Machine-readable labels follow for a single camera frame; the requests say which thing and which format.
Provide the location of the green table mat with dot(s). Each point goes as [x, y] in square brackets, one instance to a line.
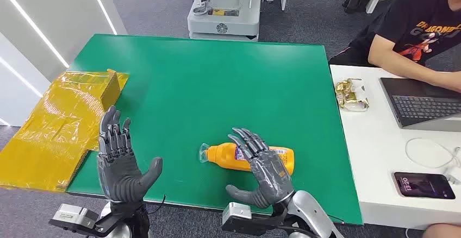
[216, 85]

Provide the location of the orange bottle with clear cap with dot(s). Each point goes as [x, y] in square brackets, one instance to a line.
[223, 155]

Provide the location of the grey robot base machine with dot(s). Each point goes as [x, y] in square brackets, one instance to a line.
[223, 20]

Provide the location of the white table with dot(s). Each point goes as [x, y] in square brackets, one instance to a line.
[374, 150]

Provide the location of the crumpled gold snack wrapper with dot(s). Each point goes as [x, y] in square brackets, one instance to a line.
[349, 94]

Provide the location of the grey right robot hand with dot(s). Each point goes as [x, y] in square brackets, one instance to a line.
[268, 173]

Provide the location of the person's bare knee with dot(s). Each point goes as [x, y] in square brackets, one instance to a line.
[443, 231]

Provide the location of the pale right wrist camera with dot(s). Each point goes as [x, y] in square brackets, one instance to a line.
[236, 216]

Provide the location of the dark grey laptop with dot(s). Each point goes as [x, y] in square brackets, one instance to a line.
[421, 103]

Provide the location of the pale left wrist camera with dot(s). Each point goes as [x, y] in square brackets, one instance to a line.
[73, 215]

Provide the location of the yellow plastic-wrapped cardboard box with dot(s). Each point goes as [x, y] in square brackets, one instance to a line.
[54, 132]

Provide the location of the person's right forearm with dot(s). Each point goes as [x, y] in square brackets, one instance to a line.
[407, 67]

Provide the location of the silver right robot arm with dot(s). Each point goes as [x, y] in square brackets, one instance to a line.
[309, 211]

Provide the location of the person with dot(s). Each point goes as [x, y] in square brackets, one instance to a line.
[414, 20]

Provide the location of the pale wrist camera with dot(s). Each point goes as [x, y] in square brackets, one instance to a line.
[73, 215]
[236, 216]

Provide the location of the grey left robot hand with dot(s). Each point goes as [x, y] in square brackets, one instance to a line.
[119, 175]

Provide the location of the black smartphone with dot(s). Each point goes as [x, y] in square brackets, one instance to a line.
[423, 185]

